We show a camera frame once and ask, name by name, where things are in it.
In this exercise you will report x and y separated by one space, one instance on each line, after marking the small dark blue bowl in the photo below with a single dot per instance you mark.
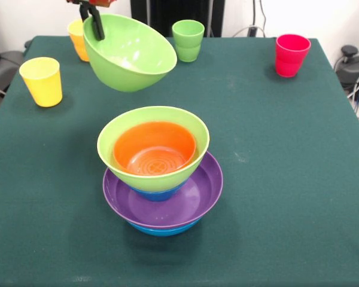
158 196

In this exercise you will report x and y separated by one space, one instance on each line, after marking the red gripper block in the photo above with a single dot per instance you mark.
98 3

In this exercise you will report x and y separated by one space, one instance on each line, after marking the yellow orange cup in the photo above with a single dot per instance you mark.
77 42

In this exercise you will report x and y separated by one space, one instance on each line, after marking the large light blue bowl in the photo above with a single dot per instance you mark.
164 232

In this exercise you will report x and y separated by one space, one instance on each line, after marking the purple bowl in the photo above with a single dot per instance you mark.
206 191

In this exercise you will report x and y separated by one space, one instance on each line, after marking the black panel with poles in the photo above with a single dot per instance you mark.
167 18

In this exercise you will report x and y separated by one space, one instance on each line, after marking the orange bowl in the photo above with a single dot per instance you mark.
155 149

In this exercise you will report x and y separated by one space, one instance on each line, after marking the green bowl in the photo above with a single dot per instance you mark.
131 59
149 183

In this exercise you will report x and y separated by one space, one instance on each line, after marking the dark green table cloth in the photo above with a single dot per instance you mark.
272 224

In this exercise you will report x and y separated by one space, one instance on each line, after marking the green cup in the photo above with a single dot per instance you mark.
188 45

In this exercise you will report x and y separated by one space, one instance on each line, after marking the red cup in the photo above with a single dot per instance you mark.
291 59

